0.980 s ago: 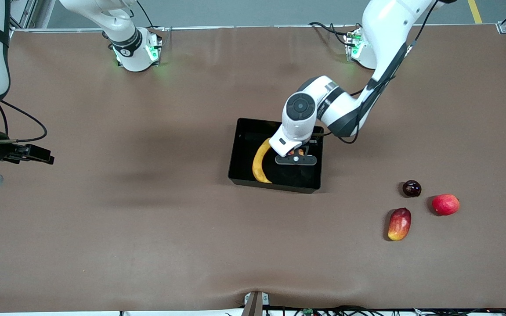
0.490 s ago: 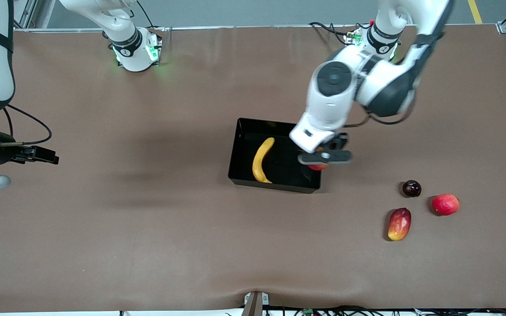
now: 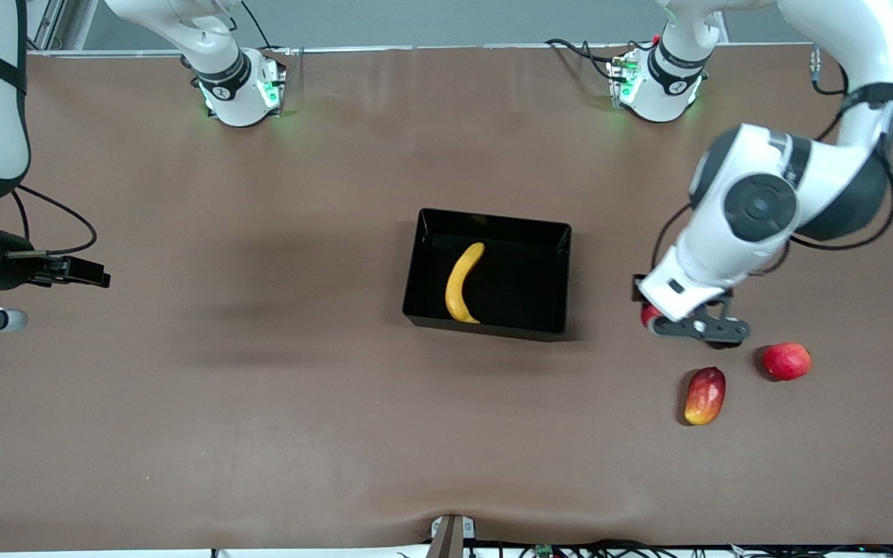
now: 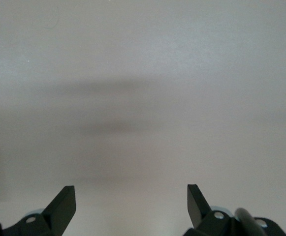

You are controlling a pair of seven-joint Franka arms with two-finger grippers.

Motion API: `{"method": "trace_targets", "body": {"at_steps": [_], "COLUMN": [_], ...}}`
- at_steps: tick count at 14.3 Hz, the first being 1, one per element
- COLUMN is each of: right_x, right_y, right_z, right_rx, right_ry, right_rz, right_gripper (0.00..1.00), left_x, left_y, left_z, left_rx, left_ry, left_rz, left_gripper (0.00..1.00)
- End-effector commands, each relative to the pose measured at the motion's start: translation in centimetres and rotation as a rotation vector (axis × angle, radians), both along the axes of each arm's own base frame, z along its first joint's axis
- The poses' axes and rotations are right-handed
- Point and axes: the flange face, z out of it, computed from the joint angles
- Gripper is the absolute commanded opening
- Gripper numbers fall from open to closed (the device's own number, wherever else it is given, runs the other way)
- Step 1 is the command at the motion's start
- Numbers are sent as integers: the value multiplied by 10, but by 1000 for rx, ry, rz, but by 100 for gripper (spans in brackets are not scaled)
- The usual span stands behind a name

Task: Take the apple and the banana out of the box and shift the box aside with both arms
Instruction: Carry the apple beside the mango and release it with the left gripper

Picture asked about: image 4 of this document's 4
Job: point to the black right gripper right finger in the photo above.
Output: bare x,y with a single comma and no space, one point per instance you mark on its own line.
201,218

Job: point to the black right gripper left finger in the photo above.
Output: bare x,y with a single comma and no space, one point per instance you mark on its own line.
56,216

